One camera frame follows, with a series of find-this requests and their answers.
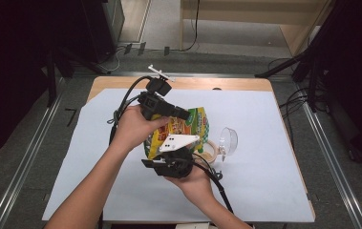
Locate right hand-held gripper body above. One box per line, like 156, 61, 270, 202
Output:
152, 134, 202, 179

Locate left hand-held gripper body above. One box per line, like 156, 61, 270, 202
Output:
137, 64, 176, 121

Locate yellow green spouted pouch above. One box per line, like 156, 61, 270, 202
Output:
143, 106, 211, 161

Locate person's right hand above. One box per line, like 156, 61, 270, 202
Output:
163, 165, 217, 205

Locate person's left hand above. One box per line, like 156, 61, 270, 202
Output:
109, 104, 172, 153

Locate black cabinet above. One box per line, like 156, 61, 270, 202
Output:
81, 0, 126, 65

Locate white table mat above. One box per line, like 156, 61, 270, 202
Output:
41, 88, 316, 223

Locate dark metal stand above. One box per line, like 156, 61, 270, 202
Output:
43, 47, 106, 108

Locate light wooden shelf unit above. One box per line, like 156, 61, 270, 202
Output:
179, 0, 334, 57

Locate black metal stand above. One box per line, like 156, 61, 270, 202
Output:
254, 0, 362, 113

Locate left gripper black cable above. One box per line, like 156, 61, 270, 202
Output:
106, 74, 155, 146

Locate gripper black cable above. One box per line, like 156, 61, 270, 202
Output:
106, 74, 155, 146
191, 152, 236, 215

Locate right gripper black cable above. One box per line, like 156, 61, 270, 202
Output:
191, 152, 236, 215

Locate metal cross rail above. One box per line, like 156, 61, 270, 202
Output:
73, 71, 297, 78

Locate white floor cable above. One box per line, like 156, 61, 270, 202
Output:
103, 47, 121, 73

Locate black hanging cable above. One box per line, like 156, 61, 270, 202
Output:
181, 0, 202, 52

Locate black floor cables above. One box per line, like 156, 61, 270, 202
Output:
277, 87, 311, 141

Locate long metal floor rail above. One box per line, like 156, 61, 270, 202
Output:
294, 82, 362, 229
0, 77, 67, 229

